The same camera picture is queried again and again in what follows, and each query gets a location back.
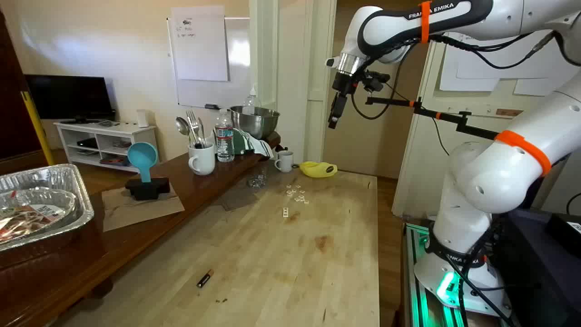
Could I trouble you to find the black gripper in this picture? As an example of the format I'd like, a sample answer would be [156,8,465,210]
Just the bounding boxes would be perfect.
[327,72,359,132]

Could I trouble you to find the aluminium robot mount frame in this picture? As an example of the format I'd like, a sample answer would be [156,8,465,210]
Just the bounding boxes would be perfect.
[401,223,517,327]

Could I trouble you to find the white television shelf unit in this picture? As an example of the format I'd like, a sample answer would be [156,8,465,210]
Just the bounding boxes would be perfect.
[54,121,160,175]

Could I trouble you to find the empty white mug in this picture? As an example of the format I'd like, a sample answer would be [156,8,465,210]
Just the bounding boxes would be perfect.
[272,150,296,177]

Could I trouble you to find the aluminium foil tray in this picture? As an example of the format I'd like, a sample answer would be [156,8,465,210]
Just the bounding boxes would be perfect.
[0,163,96,255]

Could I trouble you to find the black equipment box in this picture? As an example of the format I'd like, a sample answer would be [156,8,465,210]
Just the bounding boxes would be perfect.
[503,208,581,327]

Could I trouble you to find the wall whiteboard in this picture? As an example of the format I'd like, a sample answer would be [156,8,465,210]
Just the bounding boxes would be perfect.
[174,15,254,112]

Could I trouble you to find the upright clear water bottle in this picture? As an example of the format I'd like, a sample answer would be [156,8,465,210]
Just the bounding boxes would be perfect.
[212,112,236,166]

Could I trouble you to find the whiteboard with handwriting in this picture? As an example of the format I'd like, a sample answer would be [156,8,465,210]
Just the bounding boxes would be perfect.
[437,41,574,97]

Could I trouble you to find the green striped white towel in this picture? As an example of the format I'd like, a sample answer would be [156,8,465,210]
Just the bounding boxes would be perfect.
[230,128,278,163]

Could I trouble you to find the dark wooden side table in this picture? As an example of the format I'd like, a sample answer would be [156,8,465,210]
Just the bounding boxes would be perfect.
[0,130,285,327]

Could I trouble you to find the white flip chart paper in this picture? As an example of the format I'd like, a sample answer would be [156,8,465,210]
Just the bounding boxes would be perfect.
[169,6,230,84]

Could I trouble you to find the brown cardboard sheet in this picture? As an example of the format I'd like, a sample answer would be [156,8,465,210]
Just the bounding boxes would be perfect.
[100,184,187,235]

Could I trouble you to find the black flat television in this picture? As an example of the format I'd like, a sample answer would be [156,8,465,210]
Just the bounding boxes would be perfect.
[23,74,118,124]

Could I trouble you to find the steel mixing bowl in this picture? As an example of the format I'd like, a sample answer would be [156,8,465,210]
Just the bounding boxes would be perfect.
[227,104,281,141]

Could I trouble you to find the yellow banana shaped dish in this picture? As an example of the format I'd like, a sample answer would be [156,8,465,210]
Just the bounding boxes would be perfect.
[298,161,339,183]

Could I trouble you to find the tall white cabinet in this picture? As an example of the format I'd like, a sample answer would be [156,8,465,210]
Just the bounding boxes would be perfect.
[390,41,550,223]

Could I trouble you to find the lying clear plastic bottle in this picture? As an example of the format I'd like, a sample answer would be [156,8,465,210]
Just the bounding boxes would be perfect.
[245,172,268,192]

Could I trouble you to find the black rod with orange clamps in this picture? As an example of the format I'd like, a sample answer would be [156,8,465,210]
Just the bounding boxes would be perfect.
[365,95,505,144]

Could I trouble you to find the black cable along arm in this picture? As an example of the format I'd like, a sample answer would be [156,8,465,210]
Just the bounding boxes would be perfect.
[348,26,581,124]

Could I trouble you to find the blue plastic scoop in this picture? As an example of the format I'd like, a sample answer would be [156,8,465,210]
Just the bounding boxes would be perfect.
[125,141,161,184]

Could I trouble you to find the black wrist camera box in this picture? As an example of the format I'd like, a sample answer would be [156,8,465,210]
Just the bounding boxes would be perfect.
[361,70,392,95]

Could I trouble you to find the white mug with utensils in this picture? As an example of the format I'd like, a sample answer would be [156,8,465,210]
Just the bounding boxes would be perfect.
[187,143,218,179]

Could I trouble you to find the yellow stick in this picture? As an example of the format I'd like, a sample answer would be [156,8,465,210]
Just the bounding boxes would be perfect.
[20,90,56,168]

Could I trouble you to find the metal spoons bunch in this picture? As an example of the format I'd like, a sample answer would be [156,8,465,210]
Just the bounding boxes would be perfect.
[174,112,207,150]

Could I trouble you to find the clear soap pump bottle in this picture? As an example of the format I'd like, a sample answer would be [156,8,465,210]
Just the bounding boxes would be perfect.
[241,86,259,119]

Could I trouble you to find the white door frame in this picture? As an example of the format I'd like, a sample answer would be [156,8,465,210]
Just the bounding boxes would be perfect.
[247,0,339,166]

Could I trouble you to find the black marker pen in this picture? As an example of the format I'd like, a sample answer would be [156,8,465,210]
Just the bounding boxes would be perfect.
[194,270,216,292]

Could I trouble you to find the black block stand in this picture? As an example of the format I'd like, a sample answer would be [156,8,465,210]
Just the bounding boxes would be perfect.
[123,177,172,203]

